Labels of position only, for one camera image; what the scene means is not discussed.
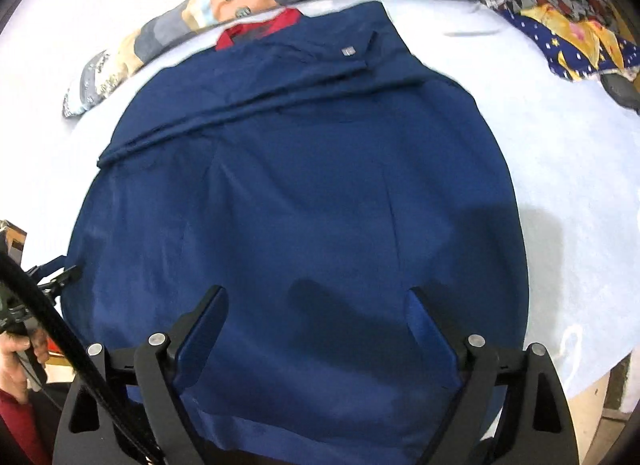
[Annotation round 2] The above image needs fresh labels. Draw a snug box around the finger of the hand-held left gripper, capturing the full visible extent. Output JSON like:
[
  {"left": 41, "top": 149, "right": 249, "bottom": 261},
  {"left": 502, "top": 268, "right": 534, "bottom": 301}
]
[{"left": 25, "top": 264, "right": 83, "bottom": 298}]

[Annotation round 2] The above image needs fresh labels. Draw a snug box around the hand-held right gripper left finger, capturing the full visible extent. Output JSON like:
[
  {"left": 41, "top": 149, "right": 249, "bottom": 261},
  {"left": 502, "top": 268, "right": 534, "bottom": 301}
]
[{"left": 52, "top": 285, "right": 231, "bottom": 465}]

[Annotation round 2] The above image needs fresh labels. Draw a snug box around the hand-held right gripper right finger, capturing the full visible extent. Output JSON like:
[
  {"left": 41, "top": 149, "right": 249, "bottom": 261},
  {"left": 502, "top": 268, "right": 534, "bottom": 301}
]
[{"left": 407, "top": 286, "right": 581, "bottom": 465}]

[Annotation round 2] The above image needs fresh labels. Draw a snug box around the person's left forearm red sleeve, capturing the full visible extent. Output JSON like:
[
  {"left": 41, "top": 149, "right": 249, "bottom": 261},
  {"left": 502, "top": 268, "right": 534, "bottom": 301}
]
[{"left": 0, "top": 387, "right": 38, "bottom": 465}]

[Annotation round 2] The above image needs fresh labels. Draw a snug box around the person's left hand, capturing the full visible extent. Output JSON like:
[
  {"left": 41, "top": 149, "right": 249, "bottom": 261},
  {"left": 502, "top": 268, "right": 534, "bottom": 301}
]
[{"left": 0, "top": 331, "right": 51, "bottom": 405}]

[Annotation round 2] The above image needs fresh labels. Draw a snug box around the light blue bed sheet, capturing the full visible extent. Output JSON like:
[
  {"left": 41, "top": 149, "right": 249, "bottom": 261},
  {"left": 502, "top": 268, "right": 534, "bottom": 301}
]
[{"left": 0, "top": 0, "right": 640, "bottom": 408}]

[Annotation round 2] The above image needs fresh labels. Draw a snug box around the dark grey object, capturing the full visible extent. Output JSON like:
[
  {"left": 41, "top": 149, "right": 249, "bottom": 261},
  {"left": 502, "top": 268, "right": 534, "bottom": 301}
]
[{"left": 600, "top": 72, "right": 640, "bottom": 112}]

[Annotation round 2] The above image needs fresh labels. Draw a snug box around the star print blue yellow cloth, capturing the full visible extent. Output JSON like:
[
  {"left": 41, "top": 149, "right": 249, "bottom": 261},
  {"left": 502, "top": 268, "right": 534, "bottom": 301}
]
[{"left": 475, "top": 0, "right": 640, "bottom": 83}]

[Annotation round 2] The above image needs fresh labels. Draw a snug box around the black strap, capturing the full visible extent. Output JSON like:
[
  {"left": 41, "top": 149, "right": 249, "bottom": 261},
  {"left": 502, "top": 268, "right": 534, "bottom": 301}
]
[{"left": 0, "top": 249, "right": 166, "bottom": 465}]

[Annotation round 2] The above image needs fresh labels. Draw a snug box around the wooden bed frame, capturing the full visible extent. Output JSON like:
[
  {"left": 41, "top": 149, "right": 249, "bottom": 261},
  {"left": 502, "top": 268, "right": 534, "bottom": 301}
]
[{"left": 570, "top": 357, "right": 638, "bottom": 448}]

